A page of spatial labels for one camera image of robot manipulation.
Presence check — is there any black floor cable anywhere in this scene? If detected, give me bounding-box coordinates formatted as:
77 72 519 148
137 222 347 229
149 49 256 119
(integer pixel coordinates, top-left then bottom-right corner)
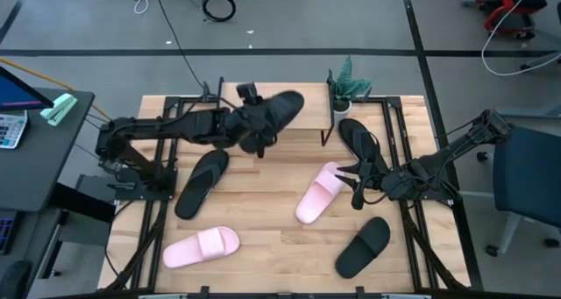
150 0 208 92

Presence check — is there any coiled black cable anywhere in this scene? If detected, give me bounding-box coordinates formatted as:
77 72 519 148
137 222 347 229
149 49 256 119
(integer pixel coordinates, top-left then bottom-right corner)
201 0 237 23

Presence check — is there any black desk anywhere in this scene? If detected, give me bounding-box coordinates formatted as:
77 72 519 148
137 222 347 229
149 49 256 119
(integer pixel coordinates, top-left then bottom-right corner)
0 87 117 282

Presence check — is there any black computer mouse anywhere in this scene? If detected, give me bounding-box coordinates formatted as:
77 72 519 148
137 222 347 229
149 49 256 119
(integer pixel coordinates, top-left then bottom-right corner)
0 260 32 299

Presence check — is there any mint green stapler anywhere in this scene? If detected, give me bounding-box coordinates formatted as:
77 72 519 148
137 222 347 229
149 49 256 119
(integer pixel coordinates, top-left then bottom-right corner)
39 92 79 127

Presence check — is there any blue chair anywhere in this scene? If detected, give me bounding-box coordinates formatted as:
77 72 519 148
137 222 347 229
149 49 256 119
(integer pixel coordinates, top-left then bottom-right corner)
476 124 561 259

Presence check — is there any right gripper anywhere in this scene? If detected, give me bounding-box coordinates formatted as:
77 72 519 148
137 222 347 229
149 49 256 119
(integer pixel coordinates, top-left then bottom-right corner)
336 158 411 211

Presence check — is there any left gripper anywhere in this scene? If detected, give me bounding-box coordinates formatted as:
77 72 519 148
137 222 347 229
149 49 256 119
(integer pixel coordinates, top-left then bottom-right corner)
225 82 286 159

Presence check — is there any pink slide sandal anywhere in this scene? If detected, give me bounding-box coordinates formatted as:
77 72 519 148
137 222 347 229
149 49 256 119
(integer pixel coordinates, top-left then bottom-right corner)
162 226 241 269
295 160 347 225

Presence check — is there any wooden shelf with black frame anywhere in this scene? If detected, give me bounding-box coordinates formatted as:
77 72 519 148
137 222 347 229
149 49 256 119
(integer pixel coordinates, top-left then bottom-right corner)
217 75 337 147

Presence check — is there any grey desk foot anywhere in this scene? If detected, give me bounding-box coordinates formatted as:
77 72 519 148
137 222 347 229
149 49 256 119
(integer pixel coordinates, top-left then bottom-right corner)
494 102 561 120

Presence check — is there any black slide sandal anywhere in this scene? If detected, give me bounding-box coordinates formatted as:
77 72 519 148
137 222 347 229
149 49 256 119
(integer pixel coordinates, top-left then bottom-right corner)
258 89 306 139
335 216 391 280

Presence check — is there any grey chair base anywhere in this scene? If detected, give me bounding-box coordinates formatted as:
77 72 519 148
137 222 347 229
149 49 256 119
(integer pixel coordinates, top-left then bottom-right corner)
520 49 561 71

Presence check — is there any green plant in white pot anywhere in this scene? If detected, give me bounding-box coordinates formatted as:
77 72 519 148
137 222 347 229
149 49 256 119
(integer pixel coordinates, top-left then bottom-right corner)
327 55 373 121

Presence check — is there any grey calculator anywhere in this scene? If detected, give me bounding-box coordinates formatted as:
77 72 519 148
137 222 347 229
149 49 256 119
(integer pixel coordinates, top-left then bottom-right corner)
0 110 30 150

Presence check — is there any computer monitor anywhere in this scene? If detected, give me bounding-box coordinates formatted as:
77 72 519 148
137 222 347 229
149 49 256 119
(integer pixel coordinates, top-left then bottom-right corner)
0 65 54 112

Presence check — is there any long white cable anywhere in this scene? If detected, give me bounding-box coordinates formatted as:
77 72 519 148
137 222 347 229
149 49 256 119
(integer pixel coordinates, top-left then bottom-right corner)
480 0 561 77

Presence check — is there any yellow cable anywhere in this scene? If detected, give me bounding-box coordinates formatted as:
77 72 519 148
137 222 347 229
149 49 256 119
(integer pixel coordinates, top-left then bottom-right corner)
0 56 113 121

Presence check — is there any black rig frame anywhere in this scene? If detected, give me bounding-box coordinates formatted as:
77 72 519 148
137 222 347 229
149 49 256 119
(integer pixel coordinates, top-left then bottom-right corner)
43 95 561 299

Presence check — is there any black flip-flop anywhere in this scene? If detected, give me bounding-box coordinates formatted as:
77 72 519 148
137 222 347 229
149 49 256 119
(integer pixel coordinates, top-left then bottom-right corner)
174 148 230 221
337 117 390 177

